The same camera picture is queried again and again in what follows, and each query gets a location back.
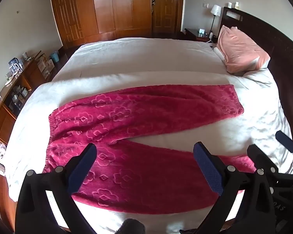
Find wooden sideboard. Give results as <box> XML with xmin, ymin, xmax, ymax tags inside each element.
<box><xmin>0</xmin><ymin>58</ymin><xmax>48</xmax><ymax>147</ymax></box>

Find brown wooden door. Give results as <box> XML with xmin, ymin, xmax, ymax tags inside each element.
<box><xmin>151</xmin><ymin>0</ymin><xmax>185</xmax><ymax>36</ymax></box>

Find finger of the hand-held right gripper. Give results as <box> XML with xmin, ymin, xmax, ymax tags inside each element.
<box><xmin>275</xmin><ymin>130</ymin><xmax>293</xmax><ymax>154</ymax></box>
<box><xmin>247</xmin><ymin>144</ymin><xmax>279</xmax><ymax>175</ymax></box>

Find pink pillow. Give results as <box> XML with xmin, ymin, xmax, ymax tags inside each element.
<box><xmin>216</xmin><ymin>25</ymin><xmax>271</xmax><ymax>74</ymax></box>

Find dark wooden headboard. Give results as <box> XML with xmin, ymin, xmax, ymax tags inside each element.
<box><xmin>220</xmin><ymin>6</ymin><xmax>293</xmax><ymax>142</ymax></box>

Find glass kettle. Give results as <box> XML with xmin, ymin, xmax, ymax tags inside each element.
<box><xmin>8</xmin><ymin>58</ymin><xmax>23</xmax><ymax>75</ymax></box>

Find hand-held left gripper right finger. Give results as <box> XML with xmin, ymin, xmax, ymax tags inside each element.
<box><xmin>193</xmin><ymin>141</ymin><xmax>276</xmax><ymax>234</ymax></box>

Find bed with white cover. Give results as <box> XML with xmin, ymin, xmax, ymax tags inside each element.
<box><xmin>5</xmin><ymin>37</ymin><xmax>293</xmax><ymax>234</ymax></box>

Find brown wooden wardrobe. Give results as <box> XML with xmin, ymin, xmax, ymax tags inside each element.
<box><xmin>35</xmin><ymin>0</ymin><xmax>153</xmax><ymax>50</ymax></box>

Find dark wooden nightstand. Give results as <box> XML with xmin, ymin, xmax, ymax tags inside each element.
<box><xmin>184</xmin><ymin>28</ymin><xmax>219</xmax><ymax>42</ymax></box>

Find red fleece flower-pattern pants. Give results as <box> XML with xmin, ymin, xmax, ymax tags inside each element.
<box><xmin>43</xmin><ymin>84</ymin><xmax>258</xmax><ymax>215</ymax></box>

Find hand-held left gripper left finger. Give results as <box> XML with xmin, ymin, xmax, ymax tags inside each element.
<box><xmin>16</xmin><ymin>143</ymin><xmax>98</xmax><ymax>234</ymax></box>

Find white shade table lamp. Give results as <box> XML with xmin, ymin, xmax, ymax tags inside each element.
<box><xmin>209</xmin><ymin>4</ymin><xmax>222</xmax><ymax>33</ymax></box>

